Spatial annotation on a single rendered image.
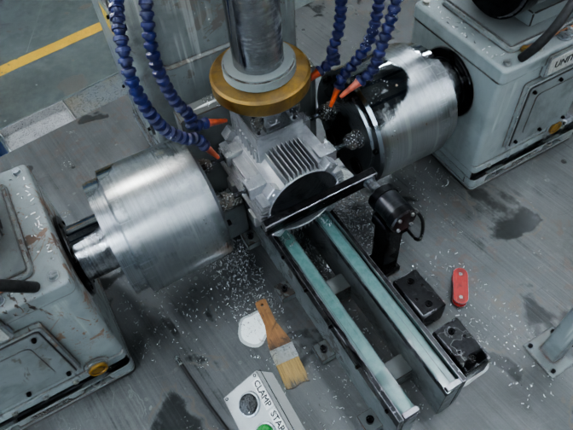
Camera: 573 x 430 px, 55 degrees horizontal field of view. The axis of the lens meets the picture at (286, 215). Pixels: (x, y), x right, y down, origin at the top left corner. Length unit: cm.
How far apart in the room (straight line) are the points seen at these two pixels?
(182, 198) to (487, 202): 76
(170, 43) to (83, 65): 219
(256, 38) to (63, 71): 247
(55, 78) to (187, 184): 239
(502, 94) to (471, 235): 33
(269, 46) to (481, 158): 62
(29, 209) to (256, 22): 48
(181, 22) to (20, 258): 52
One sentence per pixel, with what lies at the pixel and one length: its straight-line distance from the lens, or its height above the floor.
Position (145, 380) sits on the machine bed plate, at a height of 80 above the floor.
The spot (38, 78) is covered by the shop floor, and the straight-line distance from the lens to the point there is 333.
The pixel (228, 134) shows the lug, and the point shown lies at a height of 109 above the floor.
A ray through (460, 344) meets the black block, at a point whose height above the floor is 86.
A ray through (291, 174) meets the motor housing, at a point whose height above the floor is 110.
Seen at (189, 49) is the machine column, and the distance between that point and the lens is 116.
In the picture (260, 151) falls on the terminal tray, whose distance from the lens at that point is 104.
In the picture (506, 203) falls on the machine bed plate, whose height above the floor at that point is 80.
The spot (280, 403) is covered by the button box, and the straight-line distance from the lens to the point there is 84.
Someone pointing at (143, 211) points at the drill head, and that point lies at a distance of 95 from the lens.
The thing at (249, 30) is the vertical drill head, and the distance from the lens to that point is 90.
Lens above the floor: 187
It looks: 54 degrees down
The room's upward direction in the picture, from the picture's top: 6 degrees counter-clockwise
